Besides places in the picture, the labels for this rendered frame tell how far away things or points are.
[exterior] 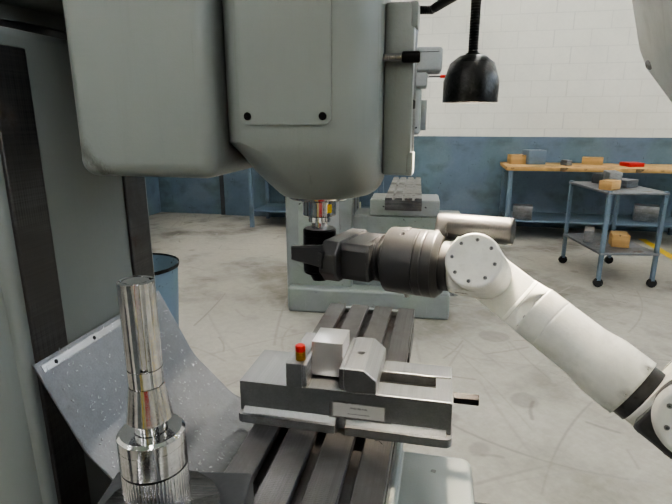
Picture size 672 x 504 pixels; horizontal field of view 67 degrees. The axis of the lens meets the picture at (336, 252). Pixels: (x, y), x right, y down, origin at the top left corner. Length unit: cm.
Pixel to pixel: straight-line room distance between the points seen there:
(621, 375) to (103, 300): 75
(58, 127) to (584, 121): 693
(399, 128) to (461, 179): 656
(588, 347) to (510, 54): 676
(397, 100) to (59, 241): 52
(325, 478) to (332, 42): 57
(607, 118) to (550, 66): 98
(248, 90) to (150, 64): 12
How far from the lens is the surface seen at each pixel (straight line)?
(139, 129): 68
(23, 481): 91
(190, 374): 103
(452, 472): 98
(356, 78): 61
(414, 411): 83
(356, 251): 66
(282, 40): 62
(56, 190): 83
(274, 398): 87
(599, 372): 60
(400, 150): 67
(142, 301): 35
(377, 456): 81
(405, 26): 68
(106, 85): 70
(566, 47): 738
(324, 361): 85
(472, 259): 60
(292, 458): 81
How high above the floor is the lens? 141
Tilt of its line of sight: 15 degrees down
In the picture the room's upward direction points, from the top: straight up
